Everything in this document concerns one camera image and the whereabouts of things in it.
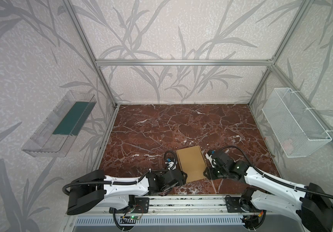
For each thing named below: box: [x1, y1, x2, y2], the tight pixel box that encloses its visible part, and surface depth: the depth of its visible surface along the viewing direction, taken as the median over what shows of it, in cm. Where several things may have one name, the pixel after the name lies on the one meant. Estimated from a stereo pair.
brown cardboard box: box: [176, 145, 208, 184], surface depth 85 cm
